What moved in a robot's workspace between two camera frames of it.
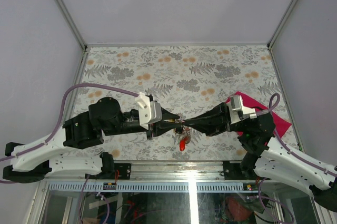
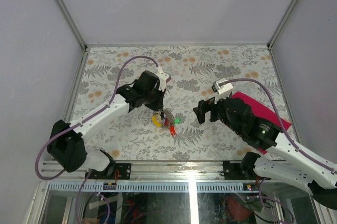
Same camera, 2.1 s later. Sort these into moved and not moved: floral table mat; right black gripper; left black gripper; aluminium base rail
Moved: right black gripper; left black gripper
Not moved: aluminium base rail; floral table mat
